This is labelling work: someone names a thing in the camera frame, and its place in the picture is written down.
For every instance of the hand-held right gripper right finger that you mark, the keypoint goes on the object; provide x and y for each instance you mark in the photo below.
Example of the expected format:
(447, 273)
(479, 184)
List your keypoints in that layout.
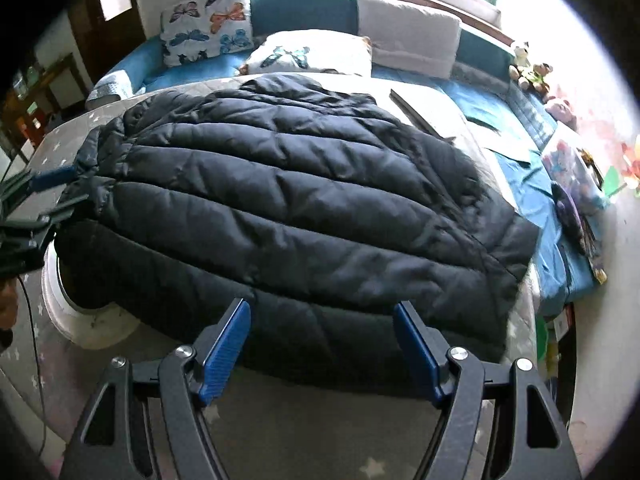
(417, 355)

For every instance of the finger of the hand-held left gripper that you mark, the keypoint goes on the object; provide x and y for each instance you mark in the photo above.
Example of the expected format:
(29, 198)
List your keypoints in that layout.
(52, 177)
(70, 205)

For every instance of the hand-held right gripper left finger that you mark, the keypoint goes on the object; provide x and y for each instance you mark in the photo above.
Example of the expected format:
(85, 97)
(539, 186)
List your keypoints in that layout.
(225, 355)

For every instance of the black puffer jacket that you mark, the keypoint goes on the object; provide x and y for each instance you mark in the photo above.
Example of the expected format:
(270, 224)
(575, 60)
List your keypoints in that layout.
(300, 200)

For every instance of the wooden shelf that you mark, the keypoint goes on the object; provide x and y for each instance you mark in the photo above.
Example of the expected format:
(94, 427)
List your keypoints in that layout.
(45, 105)

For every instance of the grey star blanket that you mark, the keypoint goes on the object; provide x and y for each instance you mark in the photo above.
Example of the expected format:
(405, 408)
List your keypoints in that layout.
(280, 435)

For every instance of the dark wooden door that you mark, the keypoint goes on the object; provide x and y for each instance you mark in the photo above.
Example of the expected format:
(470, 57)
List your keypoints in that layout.
(110, 15)

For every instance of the blue bed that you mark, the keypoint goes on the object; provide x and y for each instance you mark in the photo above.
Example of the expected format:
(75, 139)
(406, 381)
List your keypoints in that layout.
(525, 185)

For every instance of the purple cloth toy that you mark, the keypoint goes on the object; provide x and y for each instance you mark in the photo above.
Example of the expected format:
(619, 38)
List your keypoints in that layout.
(570, 212)

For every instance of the large butterfly pillow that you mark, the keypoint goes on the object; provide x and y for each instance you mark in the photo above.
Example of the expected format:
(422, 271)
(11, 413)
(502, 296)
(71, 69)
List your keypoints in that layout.
(207, 22)

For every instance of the clear bag of colourful toys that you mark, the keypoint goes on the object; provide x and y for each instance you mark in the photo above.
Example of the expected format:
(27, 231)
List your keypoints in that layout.
(575, 175)

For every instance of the grey flat board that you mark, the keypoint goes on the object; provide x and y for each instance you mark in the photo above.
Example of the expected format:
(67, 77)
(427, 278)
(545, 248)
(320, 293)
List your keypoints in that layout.
(420, 112)

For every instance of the small butterfly pillow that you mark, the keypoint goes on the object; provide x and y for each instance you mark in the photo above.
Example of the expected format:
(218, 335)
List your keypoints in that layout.
(305, 55)

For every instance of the pink plush toy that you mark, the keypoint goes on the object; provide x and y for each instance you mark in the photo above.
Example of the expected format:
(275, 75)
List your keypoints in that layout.
(561, 110)

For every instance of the blue headboard cushion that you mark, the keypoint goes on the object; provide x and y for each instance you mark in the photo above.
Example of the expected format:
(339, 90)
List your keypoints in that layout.
(305, 12)

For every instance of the brown bear plush toy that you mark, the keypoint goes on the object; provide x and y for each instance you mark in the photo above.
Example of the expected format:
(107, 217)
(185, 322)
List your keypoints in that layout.
(539, 76)

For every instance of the grey white cushion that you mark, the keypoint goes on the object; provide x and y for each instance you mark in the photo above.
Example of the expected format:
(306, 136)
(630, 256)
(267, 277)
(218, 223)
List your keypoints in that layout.
(410, 35)

